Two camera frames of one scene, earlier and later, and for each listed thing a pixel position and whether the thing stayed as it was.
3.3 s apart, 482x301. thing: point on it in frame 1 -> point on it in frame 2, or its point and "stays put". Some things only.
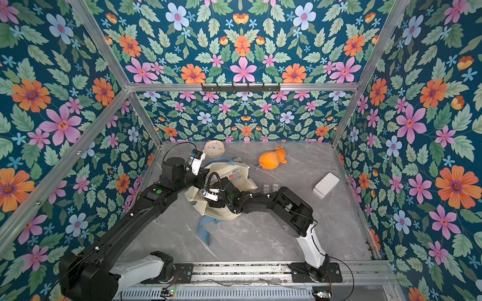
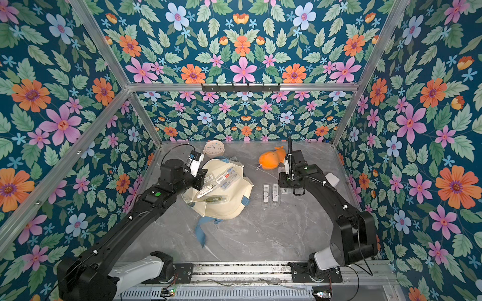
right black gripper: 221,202 -> 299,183
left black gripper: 201,178 stays put
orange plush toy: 270,160 stays put
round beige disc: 214,148 stays put
